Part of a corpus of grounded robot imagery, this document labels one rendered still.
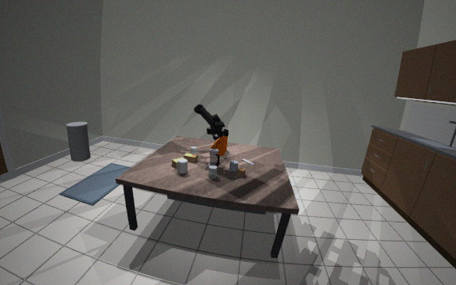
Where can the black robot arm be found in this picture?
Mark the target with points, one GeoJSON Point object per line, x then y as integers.
{"type": "Point", "coordinates": [214, 120]}

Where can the yellow box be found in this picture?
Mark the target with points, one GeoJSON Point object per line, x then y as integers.
{"type": "Point", "coordinates": [175, 163]}
{"type": "Point", "coordinates": [190, 157]}

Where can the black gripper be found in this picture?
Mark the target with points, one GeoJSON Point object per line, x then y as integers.
{"type": "Point", "coordinates": [211, 131]}

